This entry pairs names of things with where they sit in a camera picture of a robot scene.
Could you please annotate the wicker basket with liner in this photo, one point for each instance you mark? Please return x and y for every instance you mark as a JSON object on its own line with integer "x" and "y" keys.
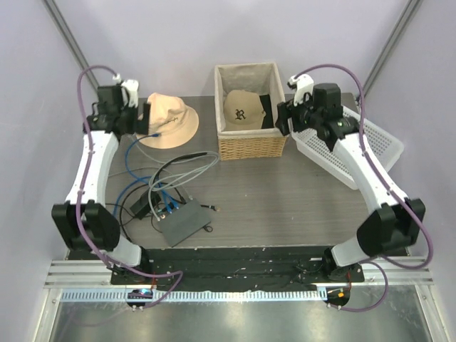
{"x": 260, "y": 78}

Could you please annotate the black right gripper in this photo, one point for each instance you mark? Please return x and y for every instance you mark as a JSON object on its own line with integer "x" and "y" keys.
{"x": 284, "y": 113}

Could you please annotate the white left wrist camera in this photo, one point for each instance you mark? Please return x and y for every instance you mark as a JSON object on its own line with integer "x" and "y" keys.
{"x": 129, "y": 90}

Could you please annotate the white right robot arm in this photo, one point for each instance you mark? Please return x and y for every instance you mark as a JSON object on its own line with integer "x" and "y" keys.
{"x": 394, "y": 219}

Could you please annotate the tan baseball cap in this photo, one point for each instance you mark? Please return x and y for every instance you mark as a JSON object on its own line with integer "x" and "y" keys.
{"x": 243, "y": 111}

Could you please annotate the aluminium frame rail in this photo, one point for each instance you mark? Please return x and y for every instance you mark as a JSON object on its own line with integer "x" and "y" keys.
{"x": 90, "y": 281}

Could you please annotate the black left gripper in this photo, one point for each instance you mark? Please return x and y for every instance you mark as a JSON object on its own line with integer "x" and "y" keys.
{"x": 140, "y": 126}

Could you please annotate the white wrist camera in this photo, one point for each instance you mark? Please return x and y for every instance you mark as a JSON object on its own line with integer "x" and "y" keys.
{"x": 301, "y": 85}
{"x": 129, "y": 90}

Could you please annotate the dark grey network switch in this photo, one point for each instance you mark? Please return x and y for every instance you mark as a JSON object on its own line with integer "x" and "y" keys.
{"x": 183, "y": 222}

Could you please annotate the black power adapter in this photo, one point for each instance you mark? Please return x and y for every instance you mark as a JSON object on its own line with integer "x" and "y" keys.
{"x": 141, "y": 207}

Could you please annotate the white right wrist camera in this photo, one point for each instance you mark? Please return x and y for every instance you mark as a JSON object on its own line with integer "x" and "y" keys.
{"x": 301, "y": 85}

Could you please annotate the beige bucket hat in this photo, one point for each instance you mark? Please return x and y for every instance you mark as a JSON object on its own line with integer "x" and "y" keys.
{"x": 172, "y": 123}

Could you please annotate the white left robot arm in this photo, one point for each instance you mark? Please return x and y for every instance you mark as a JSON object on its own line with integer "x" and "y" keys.
{"x": 83, "y": 220}

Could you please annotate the black cloth in basket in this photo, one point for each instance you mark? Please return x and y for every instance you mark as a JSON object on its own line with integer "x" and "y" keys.
{"x": 268, "y": 121}

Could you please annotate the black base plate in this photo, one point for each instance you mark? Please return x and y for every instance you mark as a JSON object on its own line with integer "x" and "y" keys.
{"x": 235, "y": 267}

